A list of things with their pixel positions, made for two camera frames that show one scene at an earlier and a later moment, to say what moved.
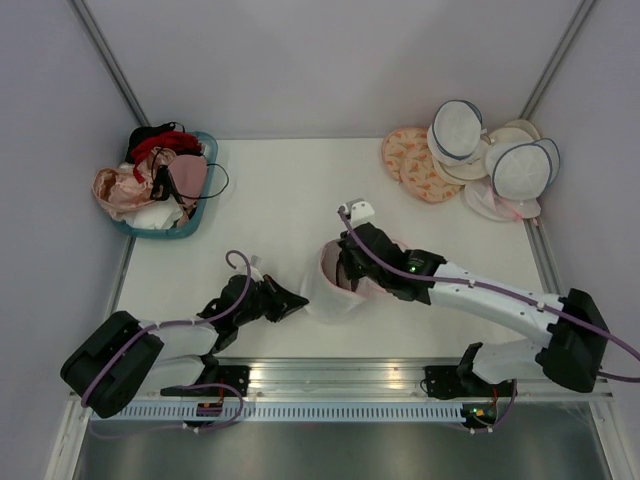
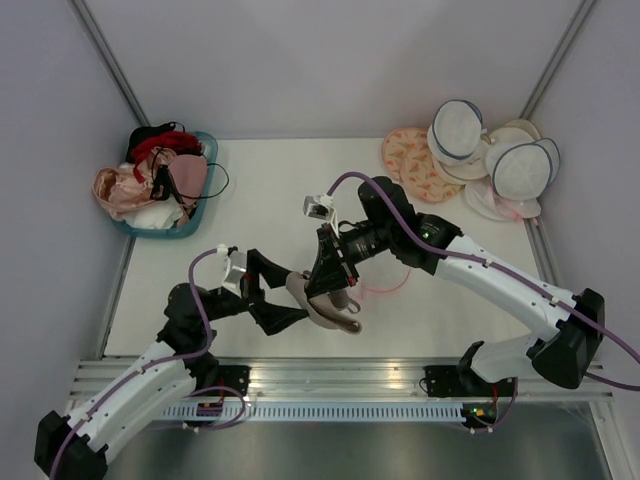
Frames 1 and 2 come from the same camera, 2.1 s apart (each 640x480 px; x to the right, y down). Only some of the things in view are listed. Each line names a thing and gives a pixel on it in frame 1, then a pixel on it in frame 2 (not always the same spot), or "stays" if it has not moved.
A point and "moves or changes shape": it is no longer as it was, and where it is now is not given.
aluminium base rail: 383,379 stays
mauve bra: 331,265 moves or changes shape
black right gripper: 348,267 to 330,271
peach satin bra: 117,191 stays
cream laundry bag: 517,131 stays
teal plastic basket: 194,223 stays
